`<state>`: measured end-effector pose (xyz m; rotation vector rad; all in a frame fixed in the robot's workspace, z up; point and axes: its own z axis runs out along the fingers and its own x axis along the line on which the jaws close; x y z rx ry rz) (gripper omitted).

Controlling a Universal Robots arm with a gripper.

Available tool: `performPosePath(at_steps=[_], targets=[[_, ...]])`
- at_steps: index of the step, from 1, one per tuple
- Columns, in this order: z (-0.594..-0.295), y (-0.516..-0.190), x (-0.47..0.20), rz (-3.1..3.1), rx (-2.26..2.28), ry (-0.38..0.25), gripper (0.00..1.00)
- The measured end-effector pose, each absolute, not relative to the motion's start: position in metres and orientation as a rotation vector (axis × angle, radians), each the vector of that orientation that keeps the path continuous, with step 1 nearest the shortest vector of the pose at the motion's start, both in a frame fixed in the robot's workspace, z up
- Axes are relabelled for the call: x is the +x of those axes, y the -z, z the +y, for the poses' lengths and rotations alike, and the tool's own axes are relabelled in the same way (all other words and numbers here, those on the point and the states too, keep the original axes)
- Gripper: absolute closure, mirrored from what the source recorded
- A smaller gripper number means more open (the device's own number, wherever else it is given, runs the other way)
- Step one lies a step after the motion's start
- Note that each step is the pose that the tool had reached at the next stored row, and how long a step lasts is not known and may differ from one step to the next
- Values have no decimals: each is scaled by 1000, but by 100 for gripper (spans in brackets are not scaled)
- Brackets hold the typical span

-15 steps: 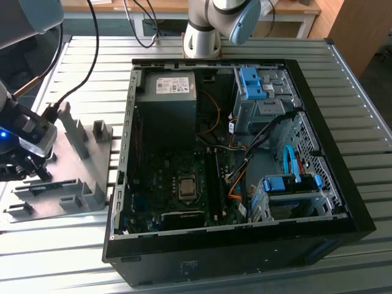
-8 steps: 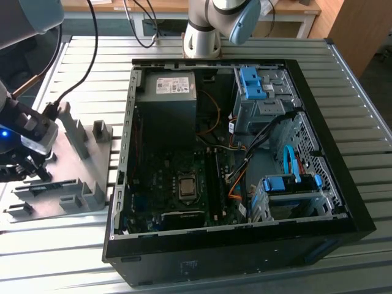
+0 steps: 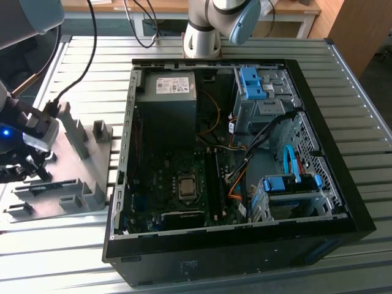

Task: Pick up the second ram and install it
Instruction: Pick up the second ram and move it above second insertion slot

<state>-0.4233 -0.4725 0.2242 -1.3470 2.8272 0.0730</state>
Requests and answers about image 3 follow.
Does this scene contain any metal disk bay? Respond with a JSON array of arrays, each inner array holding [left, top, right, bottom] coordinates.
[[248, 176, 342, 223]]

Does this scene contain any RAM slot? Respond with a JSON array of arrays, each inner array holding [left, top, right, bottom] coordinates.
[[204, 148, 220, 221]]

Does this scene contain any grey power supply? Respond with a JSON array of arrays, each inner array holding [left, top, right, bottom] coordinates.
[[135, 71, 199, 149]]

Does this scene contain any wooden cabinet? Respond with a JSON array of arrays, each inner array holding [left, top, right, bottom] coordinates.
[[328, 0, 392, 80]]

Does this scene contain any green motherboard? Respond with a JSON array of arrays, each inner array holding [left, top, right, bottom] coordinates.
[[126, 146, 247, 234]]

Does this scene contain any black camera cable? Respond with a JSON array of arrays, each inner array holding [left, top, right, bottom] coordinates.
[[45, 0, 97, 119]]

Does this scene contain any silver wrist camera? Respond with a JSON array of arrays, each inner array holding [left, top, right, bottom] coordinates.
[[21, 115, 61, 153]]

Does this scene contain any grey parts rack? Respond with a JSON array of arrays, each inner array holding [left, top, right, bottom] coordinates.
[[0, 102, 115, 225]]

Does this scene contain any blue data cable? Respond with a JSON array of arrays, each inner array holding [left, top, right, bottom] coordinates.
[[282, 143, 303, 185]]

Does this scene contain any orange wire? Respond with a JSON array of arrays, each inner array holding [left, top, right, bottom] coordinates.
[[228, 170, 246, 202]]

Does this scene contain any metal drive cage blue latch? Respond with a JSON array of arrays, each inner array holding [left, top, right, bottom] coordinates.
[[233, 66, 304, 134]]

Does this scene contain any hard disk in blue carrier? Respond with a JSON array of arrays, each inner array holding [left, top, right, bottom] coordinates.
[[261, 173, 323, 194]]

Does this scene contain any silver CPU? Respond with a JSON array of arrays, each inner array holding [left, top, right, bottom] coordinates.
[[179, 177, 196, 197]]

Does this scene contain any black graphics card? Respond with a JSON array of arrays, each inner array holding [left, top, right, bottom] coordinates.
[[159, 209, 206, 230]]

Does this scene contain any black cable bundle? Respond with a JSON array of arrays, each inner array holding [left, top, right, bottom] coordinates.
[[227, 110, 296, 182]]

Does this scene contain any black PC case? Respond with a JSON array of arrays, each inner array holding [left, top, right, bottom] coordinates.
[[102, 57, 377, 288]]

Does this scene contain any CPU socket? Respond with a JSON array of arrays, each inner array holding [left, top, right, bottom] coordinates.
[[173, 172, 202, 203]]

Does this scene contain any red wires white connector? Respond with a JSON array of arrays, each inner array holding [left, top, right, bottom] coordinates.
[[227, 113, 238, 134]]

